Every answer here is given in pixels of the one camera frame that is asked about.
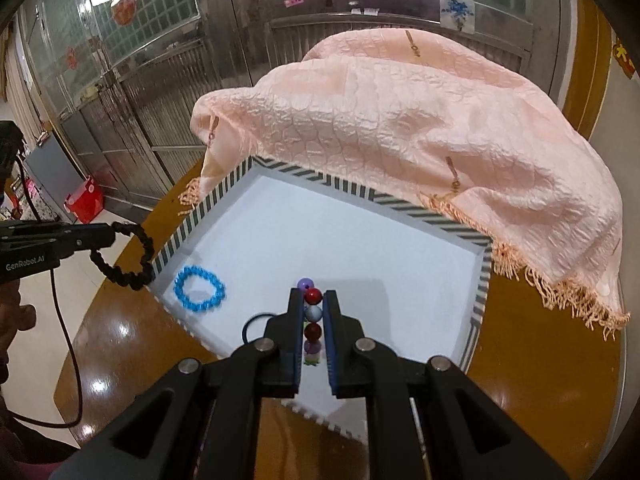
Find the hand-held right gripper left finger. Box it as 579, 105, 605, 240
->
47, 287, 306, 480

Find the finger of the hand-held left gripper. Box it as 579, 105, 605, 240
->
0, 222, 117, 257

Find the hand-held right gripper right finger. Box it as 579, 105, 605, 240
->
324, 289, 568, 480

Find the large multicoloured bead bracelet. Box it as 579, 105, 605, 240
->
296, 276, 324, 368

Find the black scrunchie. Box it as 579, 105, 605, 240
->
90, 221, 156, 291

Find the striped cardboard box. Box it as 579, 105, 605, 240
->
147, 155, 493, 446

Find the person's left hand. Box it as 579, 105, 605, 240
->
0, 280, 32, 333

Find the red box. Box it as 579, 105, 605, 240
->
64, 175, 105, 225

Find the grey board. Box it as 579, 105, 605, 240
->
22, 135, 76, 223

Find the metal grille door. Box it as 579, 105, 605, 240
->
20, 0, 576, 221

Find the person's dark clothing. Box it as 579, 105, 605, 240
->
0, 400, 76, 480

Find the peach fringed cloth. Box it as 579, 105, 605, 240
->
180, 29, 632, 343

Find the round red door sticker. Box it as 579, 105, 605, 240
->
112, 0, 143, 26

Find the blue flower sticker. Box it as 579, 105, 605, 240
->
439, 0, 476, 33

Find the black cable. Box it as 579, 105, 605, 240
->
10, 152, 83, 428

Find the black hair tie with charm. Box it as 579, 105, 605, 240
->
242, 312, 277, 346

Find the blue bead bracelet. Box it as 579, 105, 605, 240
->
173, 266, 227, 315

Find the red wall decoration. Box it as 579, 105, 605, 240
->
612, 42, 636, 79

